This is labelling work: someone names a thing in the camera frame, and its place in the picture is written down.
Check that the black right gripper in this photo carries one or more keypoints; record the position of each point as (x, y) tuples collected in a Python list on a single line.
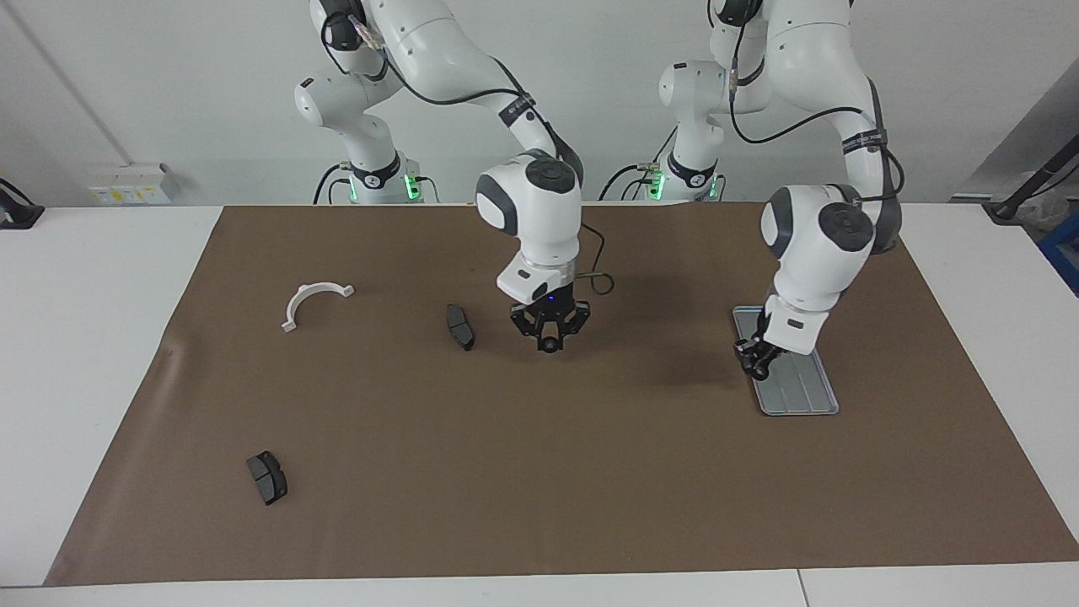
[(552, 312)]

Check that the white curved plastic bracket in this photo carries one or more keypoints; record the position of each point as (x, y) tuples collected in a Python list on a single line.
[(303, 293)]

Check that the brown paper table mat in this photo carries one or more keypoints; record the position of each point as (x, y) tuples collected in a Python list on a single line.
[(506, 464)]

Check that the white wall outlet box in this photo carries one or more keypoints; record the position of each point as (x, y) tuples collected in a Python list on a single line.
[(126, 190)]

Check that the silver metal tray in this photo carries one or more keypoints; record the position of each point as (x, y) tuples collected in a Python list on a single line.
[(801, 392)]

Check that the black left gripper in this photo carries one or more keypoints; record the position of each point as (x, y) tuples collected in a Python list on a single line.
[(763, 346)]

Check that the black table clamp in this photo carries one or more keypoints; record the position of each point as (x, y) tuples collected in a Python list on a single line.
[(21, 217)]

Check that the black stand pole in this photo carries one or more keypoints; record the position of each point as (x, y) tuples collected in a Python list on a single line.
[(1007, 206)]

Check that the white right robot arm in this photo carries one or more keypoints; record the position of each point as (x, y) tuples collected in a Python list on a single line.
[(539, 219)]

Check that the dark grey brake pad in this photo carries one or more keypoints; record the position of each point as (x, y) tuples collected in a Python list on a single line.
[(460, 327), (267, 478)]

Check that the grey slanted panel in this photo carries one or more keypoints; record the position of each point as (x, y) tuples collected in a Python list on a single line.
[(1054, 135)]

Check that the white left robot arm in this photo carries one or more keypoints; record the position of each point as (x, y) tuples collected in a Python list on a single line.
[(818, 244)]

